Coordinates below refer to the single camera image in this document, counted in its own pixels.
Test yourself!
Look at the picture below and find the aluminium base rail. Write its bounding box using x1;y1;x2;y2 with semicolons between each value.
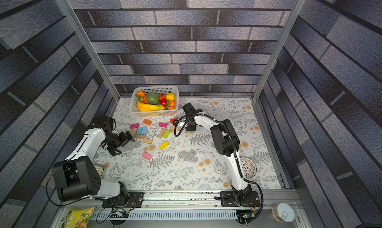
50;190;308;228

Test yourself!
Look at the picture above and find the green toy mango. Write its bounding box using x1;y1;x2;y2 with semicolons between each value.
146;92;160;105

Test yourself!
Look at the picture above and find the red block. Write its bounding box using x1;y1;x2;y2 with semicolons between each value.
170;117;179;124

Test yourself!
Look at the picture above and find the magenta block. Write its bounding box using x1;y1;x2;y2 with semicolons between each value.
158;122;168;128

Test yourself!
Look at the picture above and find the yellow toy banana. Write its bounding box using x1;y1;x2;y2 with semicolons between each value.
136;101;165;112

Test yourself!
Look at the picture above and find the orange block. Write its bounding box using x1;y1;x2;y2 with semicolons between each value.
142;119;152;125

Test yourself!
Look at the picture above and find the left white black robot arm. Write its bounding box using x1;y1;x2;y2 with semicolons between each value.
51;116;134;208

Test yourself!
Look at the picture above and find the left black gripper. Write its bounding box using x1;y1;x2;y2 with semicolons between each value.
105;129;136;155

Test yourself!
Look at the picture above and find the white perforated bowl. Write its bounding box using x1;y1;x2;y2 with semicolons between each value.
240;157;257;179

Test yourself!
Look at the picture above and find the white lidded cup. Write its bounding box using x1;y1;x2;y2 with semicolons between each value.
272;203;295;223

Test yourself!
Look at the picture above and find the purple block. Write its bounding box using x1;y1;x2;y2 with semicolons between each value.
130;123;140;129

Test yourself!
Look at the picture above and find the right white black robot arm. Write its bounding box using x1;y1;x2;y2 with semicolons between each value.
173;103;264;208

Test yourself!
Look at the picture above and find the green snack bag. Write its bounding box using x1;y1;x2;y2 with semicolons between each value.
61;207;95;228

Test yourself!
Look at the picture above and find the green block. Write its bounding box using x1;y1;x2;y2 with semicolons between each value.
162;129;171;138

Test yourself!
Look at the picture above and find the yellow toy pepper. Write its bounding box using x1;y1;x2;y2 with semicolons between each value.
166;93;175;101

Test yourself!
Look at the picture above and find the patterned ceramic bowl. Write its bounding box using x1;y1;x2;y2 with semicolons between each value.
94;164;104;177

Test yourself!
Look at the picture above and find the white plastic basket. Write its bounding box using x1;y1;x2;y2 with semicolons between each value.
130;86;180;116

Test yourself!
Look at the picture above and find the yellow block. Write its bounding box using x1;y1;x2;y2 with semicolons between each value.
159;141;169;150

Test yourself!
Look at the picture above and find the orange toy fruit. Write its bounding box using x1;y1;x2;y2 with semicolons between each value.
136;91;145;98

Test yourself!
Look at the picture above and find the natural wood block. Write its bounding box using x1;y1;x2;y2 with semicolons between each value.
157;128;167;138
170;125;181;132

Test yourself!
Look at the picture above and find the pink block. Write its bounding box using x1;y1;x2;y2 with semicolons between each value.
142;151;153;161

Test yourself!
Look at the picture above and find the wood block near blue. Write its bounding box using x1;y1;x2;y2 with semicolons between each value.
130;128;146;139

